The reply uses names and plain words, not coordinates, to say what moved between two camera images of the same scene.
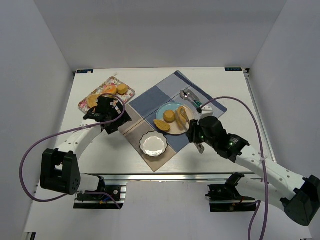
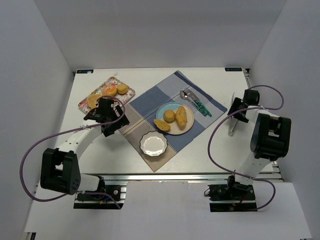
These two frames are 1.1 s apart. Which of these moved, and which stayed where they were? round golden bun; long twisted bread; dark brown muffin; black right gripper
Moved: black right gripper
Stayed: round golden bun; long twisted bread; dark brown muffin
